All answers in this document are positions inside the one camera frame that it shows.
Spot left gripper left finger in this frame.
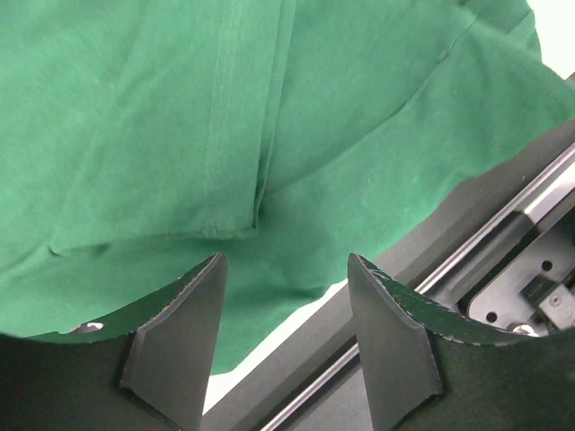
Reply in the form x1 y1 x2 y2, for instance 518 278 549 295
1 253 227 430

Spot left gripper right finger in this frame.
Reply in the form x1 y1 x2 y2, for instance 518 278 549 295
348 254 574 430

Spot green t-shirt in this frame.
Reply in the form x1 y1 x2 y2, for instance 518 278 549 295
1 1 574 374

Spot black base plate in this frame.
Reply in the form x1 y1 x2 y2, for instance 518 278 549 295
201 122 574 430

